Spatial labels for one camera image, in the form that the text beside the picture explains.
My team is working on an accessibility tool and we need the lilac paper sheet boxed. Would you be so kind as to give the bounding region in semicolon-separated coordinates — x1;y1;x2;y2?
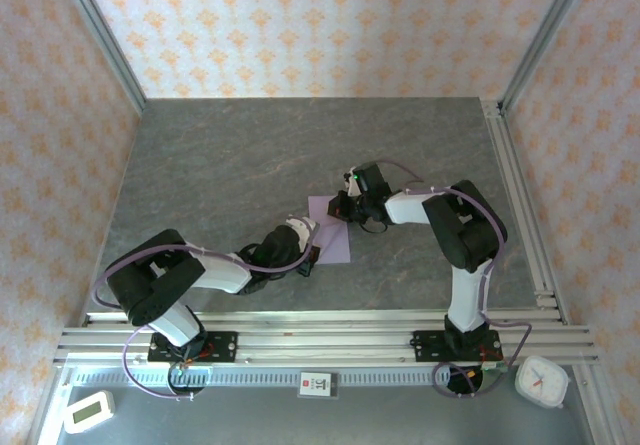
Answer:
307;194;352;265

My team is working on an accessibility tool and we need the white label card red mark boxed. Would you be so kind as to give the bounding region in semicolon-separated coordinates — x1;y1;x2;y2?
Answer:
298;370;341;399

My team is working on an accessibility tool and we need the white digital timer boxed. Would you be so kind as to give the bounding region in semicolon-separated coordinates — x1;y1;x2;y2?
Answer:
63;389;116;435

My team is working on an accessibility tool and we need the white analog clock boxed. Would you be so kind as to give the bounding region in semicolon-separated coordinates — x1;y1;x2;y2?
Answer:
514;354;572;410

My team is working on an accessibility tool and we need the aluminium mounting rail frame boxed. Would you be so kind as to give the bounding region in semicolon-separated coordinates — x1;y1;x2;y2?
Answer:
54;309;601;366

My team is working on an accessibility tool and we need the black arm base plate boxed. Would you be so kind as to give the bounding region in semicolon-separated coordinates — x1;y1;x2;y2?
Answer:
147;330;240;365
412;329;504;365

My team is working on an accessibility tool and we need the grey slotted cable duct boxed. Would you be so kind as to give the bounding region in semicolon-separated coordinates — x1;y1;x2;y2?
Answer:
67;367;451;391

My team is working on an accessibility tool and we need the aluminium side rail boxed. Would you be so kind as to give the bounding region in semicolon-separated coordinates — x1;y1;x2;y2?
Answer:
480;98;571;325

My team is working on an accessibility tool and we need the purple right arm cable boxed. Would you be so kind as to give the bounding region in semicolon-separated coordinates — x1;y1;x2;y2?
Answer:
377;158;534;400

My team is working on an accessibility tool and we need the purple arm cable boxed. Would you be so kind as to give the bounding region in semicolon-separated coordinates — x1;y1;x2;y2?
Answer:
377;158;534;400
92;229;317;401

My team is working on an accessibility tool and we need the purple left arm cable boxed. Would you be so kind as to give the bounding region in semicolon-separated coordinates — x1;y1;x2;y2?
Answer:
92;229;317;401

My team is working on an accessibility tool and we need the aluminium frame post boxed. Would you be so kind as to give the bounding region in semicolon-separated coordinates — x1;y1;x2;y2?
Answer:
53;0;147;115
497;0;596;116

